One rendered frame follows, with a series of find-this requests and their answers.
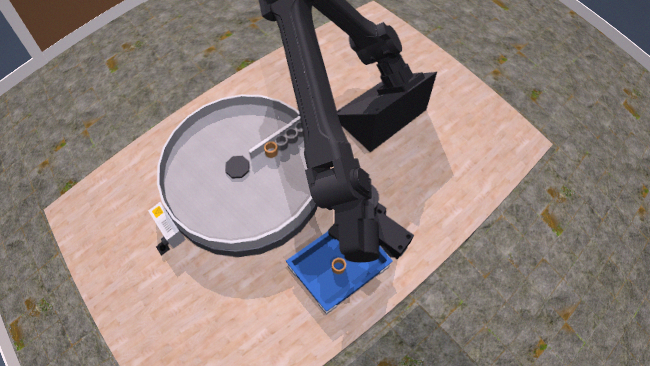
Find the blue open crate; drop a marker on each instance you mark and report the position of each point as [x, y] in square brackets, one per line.
[315, 263]

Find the steel bushing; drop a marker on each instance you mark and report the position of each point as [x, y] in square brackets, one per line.
[279, 138]
[291, 131]
[298, 126]

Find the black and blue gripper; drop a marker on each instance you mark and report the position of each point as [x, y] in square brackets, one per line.
[334, 232]

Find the grey round turning table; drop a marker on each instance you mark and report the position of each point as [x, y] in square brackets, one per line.
[220, 183]

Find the bronze bushing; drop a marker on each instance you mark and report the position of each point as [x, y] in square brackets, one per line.
[271, 154]
[338, 260]

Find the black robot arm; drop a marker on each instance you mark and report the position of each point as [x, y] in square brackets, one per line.
[325, 143]

